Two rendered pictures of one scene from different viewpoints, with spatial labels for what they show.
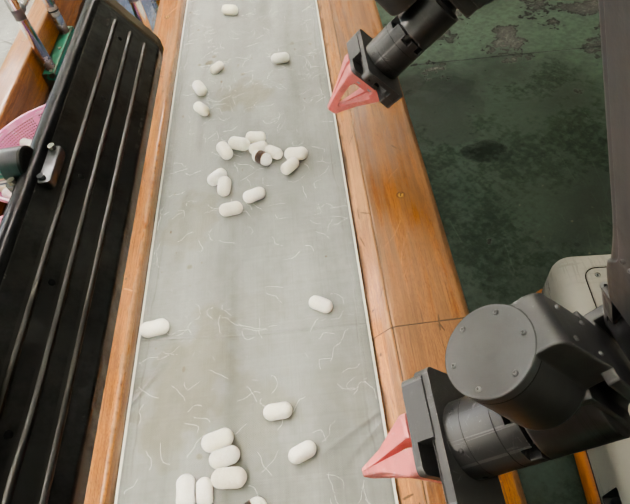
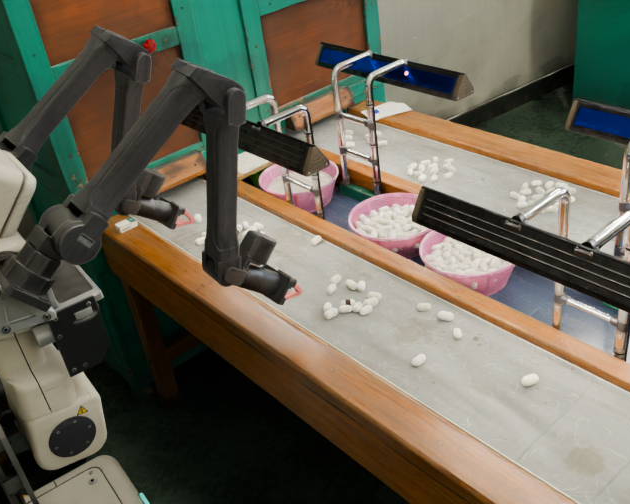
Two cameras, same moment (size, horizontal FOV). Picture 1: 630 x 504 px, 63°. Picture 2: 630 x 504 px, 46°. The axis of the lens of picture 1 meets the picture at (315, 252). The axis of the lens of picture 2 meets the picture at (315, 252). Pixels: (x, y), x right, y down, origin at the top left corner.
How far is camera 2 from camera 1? 2.07 m
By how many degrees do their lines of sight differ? 88
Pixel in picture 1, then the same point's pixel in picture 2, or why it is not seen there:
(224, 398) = not seen: hidden behind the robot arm
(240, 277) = (302, 268)
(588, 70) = not seen: outside the picture
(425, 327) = (207, 282)
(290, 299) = not seen: hidden behind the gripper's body
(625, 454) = (123, 479)
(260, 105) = (392, 331)
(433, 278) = (213, 295)
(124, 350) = (315, 228)
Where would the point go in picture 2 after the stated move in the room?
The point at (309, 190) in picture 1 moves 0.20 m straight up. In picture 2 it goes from (307, 308) to (296, 241)
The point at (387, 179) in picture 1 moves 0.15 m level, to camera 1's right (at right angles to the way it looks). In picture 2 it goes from (263, 318) to (216, 350)
